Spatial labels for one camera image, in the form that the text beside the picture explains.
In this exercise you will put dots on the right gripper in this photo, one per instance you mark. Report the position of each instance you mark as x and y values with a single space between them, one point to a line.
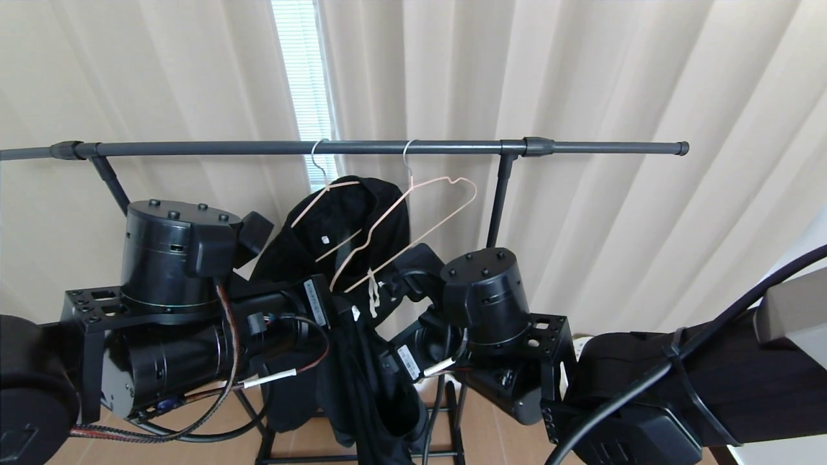
497 387

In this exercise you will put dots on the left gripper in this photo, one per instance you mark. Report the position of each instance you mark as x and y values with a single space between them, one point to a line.
181 368

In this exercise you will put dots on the black garment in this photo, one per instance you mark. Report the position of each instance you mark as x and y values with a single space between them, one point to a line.
375 400

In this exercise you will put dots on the black shorts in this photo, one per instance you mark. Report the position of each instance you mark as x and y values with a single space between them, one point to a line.
291 252

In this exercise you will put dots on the pink clothes hanger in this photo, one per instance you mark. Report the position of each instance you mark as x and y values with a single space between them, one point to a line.
446 216
323 194

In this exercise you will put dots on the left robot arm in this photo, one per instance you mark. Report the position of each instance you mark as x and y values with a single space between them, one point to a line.
39 374

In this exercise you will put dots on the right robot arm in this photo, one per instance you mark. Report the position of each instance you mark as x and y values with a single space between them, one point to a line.
743 387

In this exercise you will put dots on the black clothes rack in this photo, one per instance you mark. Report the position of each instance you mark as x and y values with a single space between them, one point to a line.
194 148

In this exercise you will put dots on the beige curtain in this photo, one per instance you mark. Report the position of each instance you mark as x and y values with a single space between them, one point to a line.
614 64
129 64

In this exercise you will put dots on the window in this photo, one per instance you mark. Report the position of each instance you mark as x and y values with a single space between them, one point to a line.
300 64

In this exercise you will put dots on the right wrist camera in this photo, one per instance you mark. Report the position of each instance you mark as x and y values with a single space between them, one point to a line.
420 265

